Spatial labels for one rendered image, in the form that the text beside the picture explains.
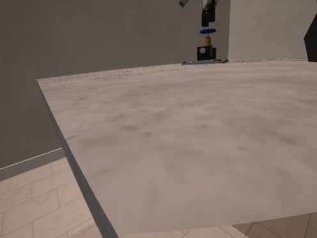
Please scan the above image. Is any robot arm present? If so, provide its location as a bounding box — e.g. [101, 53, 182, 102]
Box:
[179, 0, 188, 8]

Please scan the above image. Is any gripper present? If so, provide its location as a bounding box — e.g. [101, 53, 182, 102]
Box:
[201, 0, 217, 27]

